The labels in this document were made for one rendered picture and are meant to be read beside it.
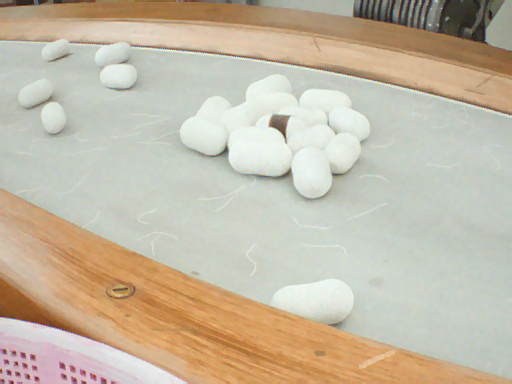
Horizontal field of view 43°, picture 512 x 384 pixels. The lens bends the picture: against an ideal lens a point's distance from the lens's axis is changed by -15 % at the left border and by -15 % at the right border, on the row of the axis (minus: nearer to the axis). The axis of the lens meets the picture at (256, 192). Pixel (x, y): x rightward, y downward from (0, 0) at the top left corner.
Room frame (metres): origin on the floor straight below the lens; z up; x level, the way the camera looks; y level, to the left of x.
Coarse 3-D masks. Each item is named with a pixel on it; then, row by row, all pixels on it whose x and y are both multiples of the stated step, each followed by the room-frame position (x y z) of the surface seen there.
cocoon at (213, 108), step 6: (216, 96) 0.45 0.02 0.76; (210, 102) 0.44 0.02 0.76; (216, 102) 0.44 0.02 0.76; (222, 102) 0.44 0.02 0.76; (228, 102) 0.45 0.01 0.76; (204, 108) 0.43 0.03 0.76; (210, 108) 0.43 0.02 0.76; (216, 108) 0.43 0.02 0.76; (222, 108) 0.44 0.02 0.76; (228, 108) 0.44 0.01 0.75; (198, 114) 0.43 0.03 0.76; (204, 114) 0.43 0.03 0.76; (210, 114) 0.43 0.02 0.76; (216, 114) 0.43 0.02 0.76; (210, 120) 0.43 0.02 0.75; (216, 120) 0.43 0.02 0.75
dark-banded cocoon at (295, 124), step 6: (270, 114) 0.41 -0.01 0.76; (258, 120) 0.41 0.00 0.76; (264, 120) 0.41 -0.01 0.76; (294, 120) 0.40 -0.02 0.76; (300, 120) 0.40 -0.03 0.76; (258, 126) 0.41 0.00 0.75; (264, 126) 0.41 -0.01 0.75; (288, 126) 0.40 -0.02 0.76; (294, 126) 0.40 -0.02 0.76; (300, 126) 0.40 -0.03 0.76; (306, 126) 0.40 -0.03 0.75; (288, 132) 0.40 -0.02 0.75; (294, 132) 0.40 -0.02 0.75; (288, 138) 0.40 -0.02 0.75
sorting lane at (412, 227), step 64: (0, 64) 0.74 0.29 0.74; (64, 64) 0.67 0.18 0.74; (192, 64) 0.61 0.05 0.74; (256, 64) 0.59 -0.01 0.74; (0, 128) 0.50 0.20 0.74; (64, 128) 0.48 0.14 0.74; (128, 128) 0.46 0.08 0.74; (384, 128) 0.43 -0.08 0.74; (448, 128) 0.43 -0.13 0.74; (64, 192) 0.37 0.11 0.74; (128, 192) 0.36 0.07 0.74; (192, 192) 0.36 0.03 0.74; (256, 192) 0.35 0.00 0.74; (384, 192) 0.34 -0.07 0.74; (448, 192) 0.34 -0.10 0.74; (192, 256) 0.29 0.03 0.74; (256, 256) 0.29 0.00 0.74; (320, 256) 0.28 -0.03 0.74; (384, 256) 0.28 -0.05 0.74; (448, 256) 0.27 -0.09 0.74; (384, 320) 0.23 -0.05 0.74; (448, 320) 0.22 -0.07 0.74
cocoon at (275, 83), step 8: (264, 80) 0.48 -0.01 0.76; (272, 80) 0.48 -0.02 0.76; (280, 80) 0.48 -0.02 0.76; (288, 80) 0.48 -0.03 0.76; (248, 88) 0.47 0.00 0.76; (256, 88) 0.47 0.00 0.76; (264, 88) 0.47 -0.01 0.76; (272, 88) 0.47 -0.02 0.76; (280, 88) 0.47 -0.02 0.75; (288, 88) 0.48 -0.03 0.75; (248, 96) 0.47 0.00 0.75
